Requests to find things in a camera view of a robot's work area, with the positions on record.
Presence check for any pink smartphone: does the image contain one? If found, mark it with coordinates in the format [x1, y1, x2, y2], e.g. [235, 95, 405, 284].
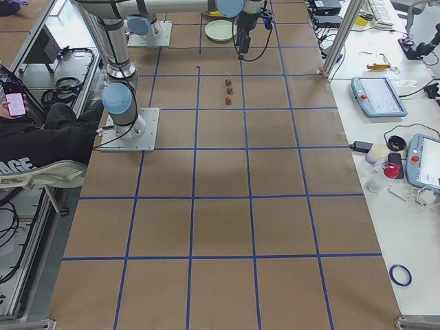
[5, 92, 26, 117]

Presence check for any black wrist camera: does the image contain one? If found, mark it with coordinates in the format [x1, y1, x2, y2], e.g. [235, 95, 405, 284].
[260, 9, 274, 31]

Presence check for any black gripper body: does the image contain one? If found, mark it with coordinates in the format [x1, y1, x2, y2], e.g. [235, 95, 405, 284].
[236, 12, 254, 36]

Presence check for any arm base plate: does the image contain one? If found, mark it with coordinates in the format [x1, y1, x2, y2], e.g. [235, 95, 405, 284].
[97, 108, 160, 152]
[127, 21, 173, 48]

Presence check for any black power adapter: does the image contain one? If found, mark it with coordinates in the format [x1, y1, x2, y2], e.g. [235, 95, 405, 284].
[349, 141, 373, 153]

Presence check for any blue teach pendant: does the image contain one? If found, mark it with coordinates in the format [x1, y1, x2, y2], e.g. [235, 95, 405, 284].
[406, 134, 439, 194]
[351, 77, 408, 118]

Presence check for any light green plate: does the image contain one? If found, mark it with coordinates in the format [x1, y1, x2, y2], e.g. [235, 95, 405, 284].
[204, 20, 237, 43]

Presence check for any aluminium frame post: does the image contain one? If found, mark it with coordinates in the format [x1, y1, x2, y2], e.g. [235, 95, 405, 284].
[322, 0, 364, 78]

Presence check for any red round object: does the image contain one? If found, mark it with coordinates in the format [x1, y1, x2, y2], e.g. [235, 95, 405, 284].
[382, 162, 401, 179]

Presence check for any blue teach pendant far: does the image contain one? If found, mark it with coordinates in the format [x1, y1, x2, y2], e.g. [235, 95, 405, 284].
[351, 77, 408, 118]

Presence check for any white office chair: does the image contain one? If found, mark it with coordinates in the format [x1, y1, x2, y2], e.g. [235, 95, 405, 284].
[1, 160, 87, 217]

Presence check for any white paper cup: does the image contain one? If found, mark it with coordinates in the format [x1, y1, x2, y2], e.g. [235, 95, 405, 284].
[365, 143, 389, 164]

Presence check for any yellow clamp tool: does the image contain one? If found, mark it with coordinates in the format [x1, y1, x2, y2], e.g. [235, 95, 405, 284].
[366, 63, 391, 71]

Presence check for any blue tape roll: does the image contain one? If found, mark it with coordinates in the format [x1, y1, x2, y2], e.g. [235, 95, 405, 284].
[388, 264, 413, 287]

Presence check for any seated person in black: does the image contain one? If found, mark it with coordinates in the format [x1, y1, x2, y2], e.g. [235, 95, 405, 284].
[1, 100, 104, 175]

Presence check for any blue teach pendant near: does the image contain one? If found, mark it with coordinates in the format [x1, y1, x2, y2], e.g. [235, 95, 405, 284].
[406, 134, 439, 194]

